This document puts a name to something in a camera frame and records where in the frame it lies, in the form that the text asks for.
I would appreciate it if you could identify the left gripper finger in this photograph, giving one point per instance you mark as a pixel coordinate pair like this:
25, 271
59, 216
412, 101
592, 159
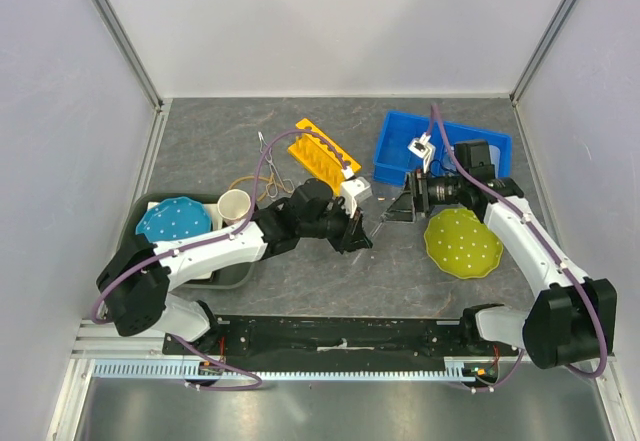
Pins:
350, 243
355, 226

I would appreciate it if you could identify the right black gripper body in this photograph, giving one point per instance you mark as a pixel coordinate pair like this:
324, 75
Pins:
444, 190

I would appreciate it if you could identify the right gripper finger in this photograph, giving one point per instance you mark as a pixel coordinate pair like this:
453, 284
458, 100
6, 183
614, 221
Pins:
396, 211
411, 195

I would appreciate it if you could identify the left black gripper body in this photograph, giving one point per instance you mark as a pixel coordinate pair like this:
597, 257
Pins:
332, 223

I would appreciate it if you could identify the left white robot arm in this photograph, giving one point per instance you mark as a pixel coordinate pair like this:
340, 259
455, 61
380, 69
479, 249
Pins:
136, 286

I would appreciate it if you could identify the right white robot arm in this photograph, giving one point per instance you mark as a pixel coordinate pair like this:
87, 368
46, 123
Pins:
573, 316

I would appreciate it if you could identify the blue plastic bin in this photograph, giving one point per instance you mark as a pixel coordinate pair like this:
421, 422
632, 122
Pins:
392, 159

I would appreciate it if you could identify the metal crucible tongs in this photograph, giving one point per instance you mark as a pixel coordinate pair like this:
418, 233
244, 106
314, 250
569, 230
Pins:
268, 156

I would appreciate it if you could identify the yellow test tube rack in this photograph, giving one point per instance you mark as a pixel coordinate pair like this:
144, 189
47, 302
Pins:
318, 159

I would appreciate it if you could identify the green dotted plate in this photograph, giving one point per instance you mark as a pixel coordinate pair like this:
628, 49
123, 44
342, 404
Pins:
460, 245

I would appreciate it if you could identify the plastic wash bottle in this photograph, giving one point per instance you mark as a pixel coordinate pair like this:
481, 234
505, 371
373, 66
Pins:
495, 155

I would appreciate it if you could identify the white cup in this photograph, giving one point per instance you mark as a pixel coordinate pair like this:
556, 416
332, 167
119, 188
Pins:
234, 205

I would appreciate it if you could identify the dark green tray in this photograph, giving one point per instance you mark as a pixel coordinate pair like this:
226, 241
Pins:
230, 277

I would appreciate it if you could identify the blue dotted plate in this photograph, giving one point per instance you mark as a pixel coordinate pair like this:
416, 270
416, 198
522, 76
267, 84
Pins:
172, 221

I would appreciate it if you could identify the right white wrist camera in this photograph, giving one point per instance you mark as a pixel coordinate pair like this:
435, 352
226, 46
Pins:
423, 149

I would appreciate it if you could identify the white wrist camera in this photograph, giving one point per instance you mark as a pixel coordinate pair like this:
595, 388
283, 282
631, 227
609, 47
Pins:
353, 192
423, 149

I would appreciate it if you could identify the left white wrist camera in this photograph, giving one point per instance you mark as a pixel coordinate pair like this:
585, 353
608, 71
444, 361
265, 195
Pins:
353, 192

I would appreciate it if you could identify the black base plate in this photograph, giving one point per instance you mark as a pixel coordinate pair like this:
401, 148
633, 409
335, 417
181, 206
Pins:
265, 343

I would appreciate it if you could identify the slotted cable duct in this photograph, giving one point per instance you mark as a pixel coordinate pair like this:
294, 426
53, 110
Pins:
192, 369

